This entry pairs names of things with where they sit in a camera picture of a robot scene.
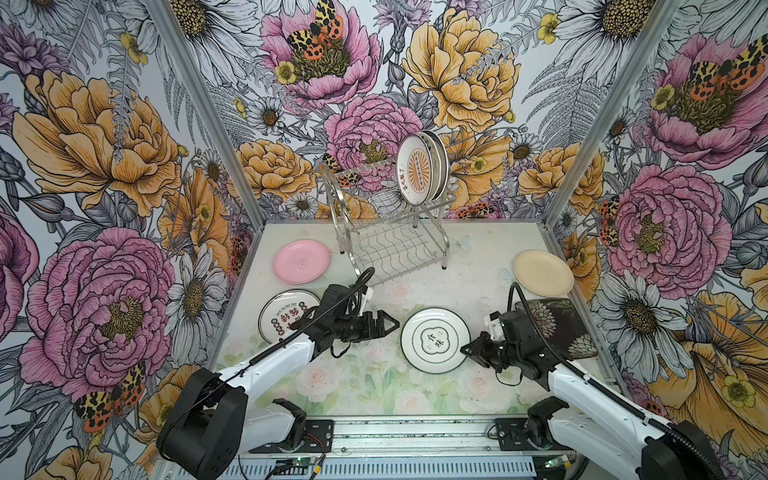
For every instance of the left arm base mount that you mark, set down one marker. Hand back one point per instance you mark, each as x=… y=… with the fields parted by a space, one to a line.
x=315 y=438

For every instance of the white plate black emblem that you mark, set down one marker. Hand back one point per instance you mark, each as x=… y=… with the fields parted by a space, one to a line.
x=432 y=338

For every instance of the white plate red characters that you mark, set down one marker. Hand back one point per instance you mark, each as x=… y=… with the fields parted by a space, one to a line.
x=281 y=311

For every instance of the beige round plate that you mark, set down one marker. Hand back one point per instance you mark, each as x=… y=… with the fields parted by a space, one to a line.
x=543 y=274

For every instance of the cream plate floral pattern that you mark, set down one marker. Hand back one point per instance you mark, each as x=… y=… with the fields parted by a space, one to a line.
x=440 y=158

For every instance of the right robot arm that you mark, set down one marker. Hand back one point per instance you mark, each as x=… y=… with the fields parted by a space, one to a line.
x=585 y=415

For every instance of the chrome two-tier dish rack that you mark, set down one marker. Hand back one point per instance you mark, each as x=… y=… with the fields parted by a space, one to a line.
x=376 y=227

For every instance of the green circuit board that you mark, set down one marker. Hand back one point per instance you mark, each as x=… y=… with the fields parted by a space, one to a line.
x=295 y=466

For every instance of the white plate orange sunburst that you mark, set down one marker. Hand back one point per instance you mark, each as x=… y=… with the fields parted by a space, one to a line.
x=414 y=170

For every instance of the white plate green red rim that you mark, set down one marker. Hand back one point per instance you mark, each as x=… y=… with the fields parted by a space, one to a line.
x=446 y=166

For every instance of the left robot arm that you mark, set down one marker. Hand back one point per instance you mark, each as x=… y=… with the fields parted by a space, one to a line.
x=214 y=421

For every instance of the pink round plate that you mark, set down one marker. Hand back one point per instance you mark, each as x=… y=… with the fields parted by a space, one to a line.
x=301 y=261

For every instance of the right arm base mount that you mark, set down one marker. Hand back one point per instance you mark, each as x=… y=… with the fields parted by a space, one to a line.
x=521 y=434

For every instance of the dark square floral plate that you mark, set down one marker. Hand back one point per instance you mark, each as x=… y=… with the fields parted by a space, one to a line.
x=563 y=328

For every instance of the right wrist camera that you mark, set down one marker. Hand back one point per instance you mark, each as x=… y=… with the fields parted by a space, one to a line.
x=494 y=327

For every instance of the aluminium front rail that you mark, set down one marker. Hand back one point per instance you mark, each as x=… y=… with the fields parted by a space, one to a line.
x=418 y=447

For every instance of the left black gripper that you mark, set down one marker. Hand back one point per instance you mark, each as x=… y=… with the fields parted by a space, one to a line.
x=381 y=315

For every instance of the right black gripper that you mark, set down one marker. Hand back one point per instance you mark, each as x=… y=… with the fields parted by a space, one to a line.
x=477 y=348

